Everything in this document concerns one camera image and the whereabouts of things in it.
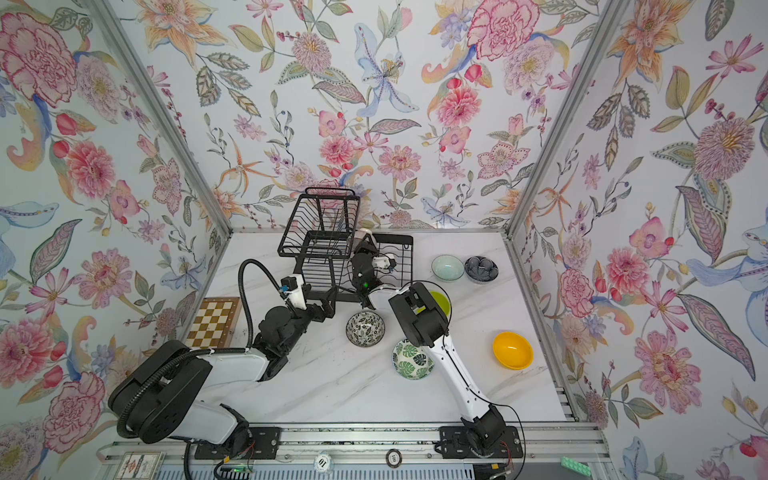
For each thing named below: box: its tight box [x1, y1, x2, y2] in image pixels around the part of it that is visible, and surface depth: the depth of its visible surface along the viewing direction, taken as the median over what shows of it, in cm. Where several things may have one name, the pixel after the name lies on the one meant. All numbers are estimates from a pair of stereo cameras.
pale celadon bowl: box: [431, 254, 465, 281], surface depth 107 cm
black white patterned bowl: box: [346, 310, 385, 347], surface depth 94 cm
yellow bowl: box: [492, 331, 534, 371], surface depth 88 cm
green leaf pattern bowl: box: [392, 339, 435, 381], surface depth 88 cm
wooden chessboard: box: [184, 297, 242, 349], surface depth 95 cm
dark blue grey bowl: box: [464, 255, 499, 283], surface depth 109 cm
